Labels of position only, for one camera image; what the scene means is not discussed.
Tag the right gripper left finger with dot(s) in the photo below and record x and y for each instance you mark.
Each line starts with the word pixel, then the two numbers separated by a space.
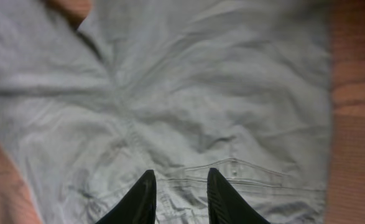
pixel 138 206

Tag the grey shorts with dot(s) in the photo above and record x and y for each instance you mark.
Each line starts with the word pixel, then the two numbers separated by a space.
pixel 176 86

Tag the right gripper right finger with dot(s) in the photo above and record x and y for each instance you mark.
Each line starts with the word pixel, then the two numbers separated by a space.
pixel 225 204

